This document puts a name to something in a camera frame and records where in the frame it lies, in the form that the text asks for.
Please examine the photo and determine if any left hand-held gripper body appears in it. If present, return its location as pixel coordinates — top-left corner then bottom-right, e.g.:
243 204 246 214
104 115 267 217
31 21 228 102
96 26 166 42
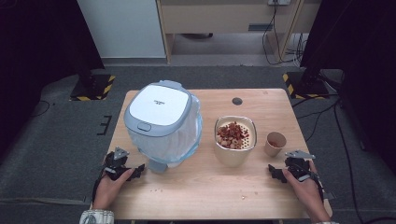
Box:
102 147 132 181

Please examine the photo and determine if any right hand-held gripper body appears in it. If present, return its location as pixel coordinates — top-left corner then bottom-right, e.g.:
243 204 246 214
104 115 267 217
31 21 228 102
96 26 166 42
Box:
284 149 317 183

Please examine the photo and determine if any white blue pedal trash can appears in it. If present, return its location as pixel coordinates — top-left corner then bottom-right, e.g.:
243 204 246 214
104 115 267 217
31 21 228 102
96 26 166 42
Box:
123 79 204 174

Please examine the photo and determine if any person's left hand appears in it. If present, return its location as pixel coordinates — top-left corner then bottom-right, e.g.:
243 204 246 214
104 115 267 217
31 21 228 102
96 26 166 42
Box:
92 168 135 211

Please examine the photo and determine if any person's right hand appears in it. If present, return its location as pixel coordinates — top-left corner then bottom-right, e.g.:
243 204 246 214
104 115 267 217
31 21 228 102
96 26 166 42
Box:
281 161 332 224

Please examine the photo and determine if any brown paper cup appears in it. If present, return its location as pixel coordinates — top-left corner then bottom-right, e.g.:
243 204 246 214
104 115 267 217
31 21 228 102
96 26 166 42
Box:
264 131 288 158

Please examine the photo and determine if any beige strainer bowl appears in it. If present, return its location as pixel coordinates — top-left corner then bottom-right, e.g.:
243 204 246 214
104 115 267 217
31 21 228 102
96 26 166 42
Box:
213 115 258 168

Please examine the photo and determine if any pile of red dates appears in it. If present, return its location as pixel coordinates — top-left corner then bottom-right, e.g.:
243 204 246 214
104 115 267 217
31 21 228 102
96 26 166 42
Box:
217 121 251 150

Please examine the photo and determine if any black stand with striped base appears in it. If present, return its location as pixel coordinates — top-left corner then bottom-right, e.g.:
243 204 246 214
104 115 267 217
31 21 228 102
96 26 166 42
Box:
69 69 117 102
282 66 332 101

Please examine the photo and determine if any black curtain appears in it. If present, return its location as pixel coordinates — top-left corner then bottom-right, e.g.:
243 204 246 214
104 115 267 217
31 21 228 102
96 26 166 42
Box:
300 0 396 175
0 0 106 158

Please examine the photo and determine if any white panel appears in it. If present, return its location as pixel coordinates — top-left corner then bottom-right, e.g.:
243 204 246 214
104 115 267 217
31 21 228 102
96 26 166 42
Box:
77 0 167 60

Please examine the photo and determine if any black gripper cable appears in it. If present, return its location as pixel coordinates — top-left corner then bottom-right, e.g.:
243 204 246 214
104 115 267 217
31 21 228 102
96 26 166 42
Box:
312 172 327 202

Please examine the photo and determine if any black floor cable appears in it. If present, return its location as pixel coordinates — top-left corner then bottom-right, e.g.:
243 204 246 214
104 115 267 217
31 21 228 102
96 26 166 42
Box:
30 99 51 119
332 101 366 224
291 92 341 143

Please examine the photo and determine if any black hanging cable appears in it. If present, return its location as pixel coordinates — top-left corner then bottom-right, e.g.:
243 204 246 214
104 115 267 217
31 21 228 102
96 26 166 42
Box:
262 0 302 66

